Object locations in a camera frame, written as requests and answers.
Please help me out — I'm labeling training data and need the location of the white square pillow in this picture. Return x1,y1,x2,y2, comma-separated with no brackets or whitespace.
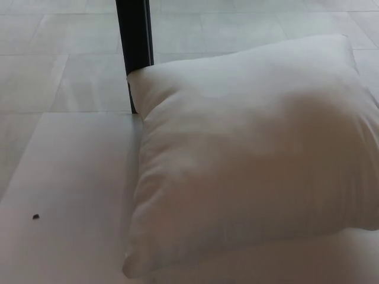
122,33,379,279

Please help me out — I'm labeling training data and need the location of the black metal post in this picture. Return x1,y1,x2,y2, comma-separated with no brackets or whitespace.
115,0,155,115

